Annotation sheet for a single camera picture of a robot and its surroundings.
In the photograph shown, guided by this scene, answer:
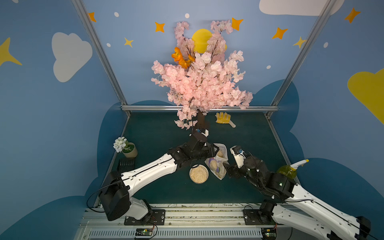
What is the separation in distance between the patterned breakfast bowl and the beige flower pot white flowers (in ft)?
1.28

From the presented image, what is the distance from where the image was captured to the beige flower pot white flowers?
88cm

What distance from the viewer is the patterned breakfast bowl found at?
837 mm
